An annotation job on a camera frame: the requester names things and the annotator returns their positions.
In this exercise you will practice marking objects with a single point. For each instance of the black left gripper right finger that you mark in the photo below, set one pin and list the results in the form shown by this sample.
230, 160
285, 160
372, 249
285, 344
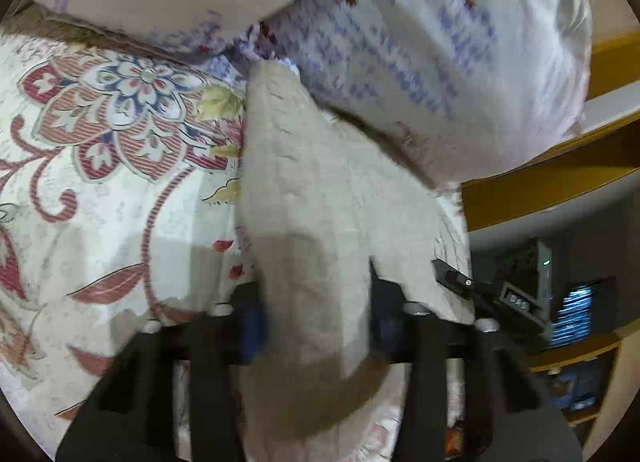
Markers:
507, 413

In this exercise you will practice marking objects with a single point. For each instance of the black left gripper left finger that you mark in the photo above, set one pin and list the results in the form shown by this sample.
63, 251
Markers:
129, 415

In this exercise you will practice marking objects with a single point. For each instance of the beige knitted small garment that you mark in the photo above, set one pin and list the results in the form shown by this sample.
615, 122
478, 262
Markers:
325, 208

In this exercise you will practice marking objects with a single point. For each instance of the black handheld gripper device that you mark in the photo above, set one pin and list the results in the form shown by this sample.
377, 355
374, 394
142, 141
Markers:
515, 311

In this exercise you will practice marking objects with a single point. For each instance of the dark shelf with items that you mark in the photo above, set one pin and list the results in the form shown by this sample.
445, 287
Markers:
576, 354

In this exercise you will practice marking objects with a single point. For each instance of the floral patterned bed sheet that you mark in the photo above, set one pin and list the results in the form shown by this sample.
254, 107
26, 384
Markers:
119, 181

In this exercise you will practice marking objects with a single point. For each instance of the white blue patterned pillow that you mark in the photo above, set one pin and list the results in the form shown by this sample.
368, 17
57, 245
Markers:
466, 88

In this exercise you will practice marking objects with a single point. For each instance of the yellow wooden bed frame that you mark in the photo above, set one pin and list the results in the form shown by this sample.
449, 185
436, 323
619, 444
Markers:
606, 150

